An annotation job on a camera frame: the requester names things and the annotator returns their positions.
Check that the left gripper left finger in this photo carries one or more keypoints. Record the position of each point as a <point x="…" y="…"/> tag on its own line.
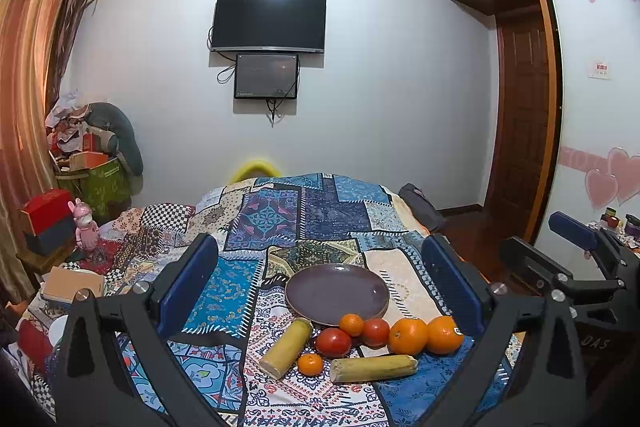
<point x="92" y="385"/>

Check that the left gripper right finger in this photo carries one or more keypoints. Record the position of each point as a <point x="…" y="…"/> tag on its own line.
<point x="547" y="385"/>

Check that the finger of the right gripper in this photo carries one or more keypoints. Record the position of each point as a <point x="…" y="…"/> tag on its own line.
<point x="573" y="231"/>
<point x="532" y="269"/>

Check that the stickered large orange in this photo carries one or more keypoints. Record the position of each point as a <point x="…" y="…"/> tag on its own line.
<point x="444" y="337"/>

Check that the plain large orange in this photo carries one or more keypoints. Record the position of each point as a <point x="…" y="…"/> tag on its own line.
<point x="407" y="337"/>

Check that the red tomato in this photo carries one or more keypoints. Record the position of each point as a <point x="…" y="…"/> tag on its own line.
<point x="333" y="343"/>
<point x="375" y="333"/>

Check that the small mandarin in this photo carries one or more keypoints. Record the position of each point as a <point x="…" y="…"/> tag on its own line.
<point x="310" y="365"/>
<point x="352" y="324"/>

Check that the sugarcane piece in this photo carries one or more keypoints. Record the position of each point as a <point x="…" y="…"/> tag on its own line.
<point x="365" y="370"/>
<point x="280" y="357"/>

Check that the white sliding door with hearts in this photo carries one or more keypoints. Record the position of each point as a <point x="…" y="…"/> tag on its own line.
<point x="598" y="160"/>

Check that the cardboard box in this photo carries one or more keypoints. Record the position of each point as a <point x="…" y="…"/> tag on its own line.
<point x="62" y="285"/>

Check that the dark bag beside bed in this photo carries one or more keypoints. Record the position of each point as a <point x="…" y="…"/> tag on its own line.
<point x="422" y="209"/>

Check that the dark blue box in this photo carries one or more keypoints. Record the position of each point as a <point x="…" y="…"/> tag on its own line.
<point x="48" y="241"/>

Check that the pink rabbit toy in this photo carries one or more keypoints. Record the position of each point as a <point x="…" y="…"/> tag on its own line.
<point x="87" y="231"/>

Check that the red box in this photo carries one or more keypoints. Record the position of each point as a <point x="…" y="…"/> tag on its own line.
<point x="45" y="210"/>

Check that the patchwork patterned bedspread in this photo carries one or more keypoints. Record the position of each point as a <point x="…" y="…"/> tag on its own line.
<point x="268" y="229"/>

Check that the dark purple plate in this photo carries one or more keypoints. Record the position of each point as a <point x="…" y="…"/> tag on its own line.
<point x="323" y="294"/>

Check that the grey pillow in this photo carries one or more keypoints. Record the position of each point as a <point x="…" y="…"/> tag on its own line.
<point x="108" y="117"/>

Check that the wooden wardrobe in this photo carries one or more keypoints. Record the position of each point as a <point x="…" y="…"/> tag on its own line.
<point x="529" y="112"/>

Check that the yellow chair back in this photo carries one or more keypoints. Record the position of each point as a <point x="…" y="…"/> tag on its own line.
<point x="255" y="168"/>

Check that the orange striped curtain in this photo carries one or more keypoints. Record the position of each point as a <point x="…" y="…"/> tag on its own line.
<point x="37" y="38"/>

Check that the small black wall monitor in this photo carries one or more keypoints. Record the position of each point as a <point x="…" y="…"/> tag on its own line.
<point x="266" y="76"/>

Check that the wall mounted black television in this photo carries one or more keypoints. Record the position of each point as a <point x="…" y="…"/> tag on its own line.
<point x="274" y="25"/>

